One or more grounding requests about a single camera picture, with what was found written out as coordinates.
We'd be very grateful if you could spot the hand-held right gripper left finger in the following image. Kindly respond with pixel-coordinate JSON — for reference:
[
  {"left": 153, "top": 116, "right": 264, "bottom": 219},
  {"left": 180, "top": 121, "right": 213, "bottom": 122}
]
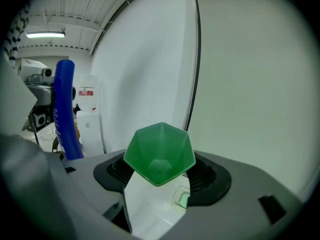
[{"left": 62, "top": 149, "right": 141, "bottom": 240}]

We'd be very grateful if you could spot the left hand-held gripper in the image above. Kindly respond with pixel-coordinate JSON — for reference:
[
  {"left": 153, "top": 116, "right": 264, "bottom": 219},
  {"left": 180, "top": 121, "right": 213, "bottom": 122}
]
[{"left": 18, "top": 58, "right": 56, "bottom": 133}]

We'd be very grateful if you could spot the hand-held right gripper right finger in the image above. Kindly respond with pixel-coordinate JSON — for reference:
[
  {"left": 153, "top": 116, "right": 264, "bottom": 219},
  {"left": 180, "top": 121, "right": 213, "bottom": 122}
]
[{"left": 149, "top": 150, "right": 305, "bottom": 240}]

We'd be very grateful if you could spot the blue cup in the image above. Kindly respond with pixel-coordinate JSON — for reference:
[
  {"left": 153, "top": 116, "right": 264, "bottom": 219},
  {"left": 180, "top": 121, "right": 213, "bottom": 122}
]
[{"left": 53, "top": 59, "right": 85, "bottom": 161}]

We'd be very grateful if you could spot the clear jug red label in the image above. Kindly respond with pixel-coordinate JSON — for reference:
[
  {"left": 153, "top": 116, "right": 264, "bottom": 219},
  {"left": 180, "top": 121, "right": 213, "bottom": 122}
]
[{"left": 74, "top": 75, "right": 101, "bottom": 112}]

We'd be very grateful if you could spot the white box unit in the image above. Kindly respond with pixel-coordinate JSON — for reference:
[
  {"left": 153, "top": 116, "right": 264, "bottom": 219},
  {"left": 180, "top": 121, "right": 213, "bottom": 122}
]
[{"left": 76, "top": 110, "right": 106, "bottom": 156}]

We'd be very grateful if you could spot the clear soap dish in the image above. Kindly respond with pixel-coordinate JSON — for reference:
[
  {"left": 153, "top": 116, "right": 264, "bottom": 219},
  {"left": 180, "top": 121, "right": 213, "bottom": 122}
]
[{"left": 171, "top": 186, "right": 191, "bottom": 210}]

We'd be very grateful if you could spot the ceiling lamp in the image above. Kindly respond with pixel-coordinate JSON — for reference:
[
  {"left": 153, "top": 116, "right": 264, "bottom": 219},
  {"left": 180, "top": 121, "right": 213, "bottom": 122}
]
[{"left": 26, "top": 31, "right": 66, "bottom": 39}]

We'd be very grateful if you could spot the person in striped shirt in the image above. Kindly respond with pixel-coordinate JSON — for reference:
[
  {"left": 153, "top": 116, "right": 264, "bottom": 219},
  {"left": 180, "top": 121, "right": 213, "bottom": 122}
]
[{"left": 1, "top": 5, "right": 31, "bottom": 67}]

